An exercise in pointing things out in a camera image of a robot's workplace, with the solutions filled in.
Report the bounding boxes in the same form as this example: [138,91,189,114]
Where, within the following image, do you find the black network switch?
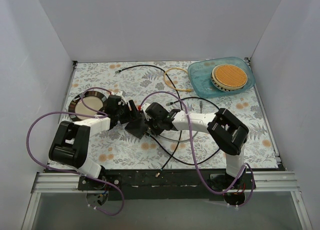
[124,118,148,139]

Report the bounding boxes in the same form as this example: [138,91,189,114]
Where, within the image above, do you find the black ethernet cable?
[114,64,227,165]

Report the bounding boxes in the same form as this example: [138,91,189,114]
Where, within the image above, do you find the yellow ethernet cable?
[163,68,195,92]

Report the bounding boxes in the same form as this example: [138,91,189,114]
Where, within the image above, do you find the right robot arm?
[141,103,249,189]

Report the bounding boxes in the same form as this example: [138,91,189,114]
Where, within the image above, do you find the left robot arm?
[48,95,141,190]

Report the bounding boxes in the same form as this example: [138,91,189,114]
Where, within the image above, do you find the black rimmed plate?
[68,90,107,122]

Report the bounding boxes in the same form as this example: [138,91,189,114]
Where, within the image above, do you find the floral tablecloth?
[49,59,280,170]

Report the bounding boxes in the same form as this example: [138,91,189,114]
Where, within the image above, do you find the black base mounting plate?
[77,169,253,201]

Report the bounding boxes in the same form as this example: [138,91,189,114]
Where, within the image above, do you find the teal plastic tray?
[187,57,256,98]

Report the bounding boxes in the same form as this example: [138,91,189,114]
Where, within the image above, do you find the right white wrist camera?
[138,103,151,121]

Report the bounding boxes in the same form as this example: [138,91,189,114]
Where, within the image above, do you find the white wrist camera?
[138,103,151,121]
[111,90,127,102]

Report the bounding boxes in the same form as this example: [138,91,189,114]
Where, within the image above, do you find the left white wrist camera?
[111,90,127,102]

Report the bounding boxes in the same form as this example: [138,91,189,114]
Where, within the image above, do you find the black braided cable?
[159,99,186,171]

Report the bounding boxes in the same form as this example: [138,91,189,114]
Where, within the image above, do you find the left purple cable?
[26,87,113,177]

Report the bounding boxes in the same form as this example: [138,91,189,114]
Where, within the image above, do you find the aluminium frame rail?
[22,170,312,230]

